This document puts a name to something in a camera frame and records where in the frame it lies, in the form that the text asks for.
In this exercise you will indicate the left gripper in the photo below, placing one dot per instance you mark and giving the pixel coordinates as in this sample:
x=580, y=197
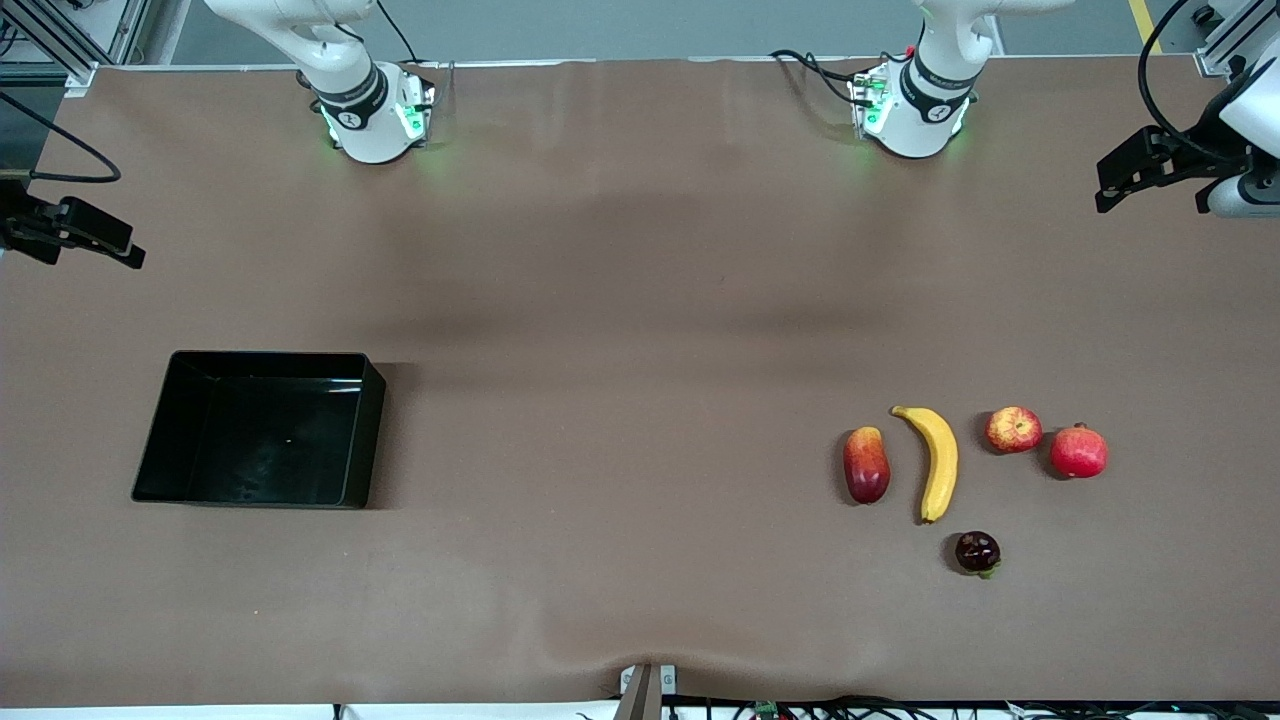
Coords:
x=1192, y=160

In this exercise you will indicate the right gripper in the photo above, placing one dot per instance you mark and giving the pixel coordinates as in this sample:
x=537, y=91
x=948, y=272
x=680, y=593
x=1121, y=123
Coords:
x=22, y=226

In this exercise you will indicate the black plastic box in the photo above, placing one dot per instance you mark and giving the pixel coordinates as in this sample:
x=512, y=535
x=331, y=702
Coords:
x=260, y=440

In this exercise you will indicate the red yellow apple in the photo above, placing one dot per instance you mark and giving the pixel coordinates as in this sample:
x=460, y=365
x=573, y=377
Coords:
x=1014, y=430

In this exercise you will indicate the yellow banana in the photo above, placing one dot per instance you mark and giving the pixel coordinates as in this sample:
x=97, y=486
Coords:
x=941, y=460

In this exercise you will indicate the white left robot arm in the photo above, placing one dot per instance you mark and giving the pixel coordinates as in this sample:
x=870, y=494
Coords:
x=915, y=120

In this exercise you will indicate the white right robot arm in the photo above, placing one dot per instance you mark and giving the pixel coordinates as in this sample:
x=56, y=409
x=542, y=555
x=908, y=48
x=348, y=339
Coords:
x=370, y=130

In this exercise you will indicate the red pomegranate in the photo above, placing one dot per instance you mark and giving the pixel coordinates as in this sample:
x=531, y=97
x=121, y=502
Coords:
x=1079, y=452

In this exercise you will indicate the red yellow mango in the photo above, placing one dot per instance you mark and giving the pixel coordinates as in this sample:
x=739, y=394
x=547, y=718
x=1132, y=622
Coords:
x=866, y=466

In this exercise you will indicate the dark purple mangosteen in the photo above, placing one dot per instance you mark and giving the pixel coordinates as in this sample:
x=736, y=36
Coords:
x=977, y=552

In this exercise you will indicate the aluminium frame profile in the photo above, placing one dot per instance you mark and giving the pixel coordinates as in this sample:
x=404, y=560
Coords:
x=1235, y=40
x=60, y=40

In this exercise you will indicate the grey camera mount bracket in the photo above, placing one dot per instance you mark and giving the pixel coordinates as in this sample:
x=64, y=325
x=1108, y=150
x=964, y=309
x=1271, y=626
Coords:
x=640, y=692

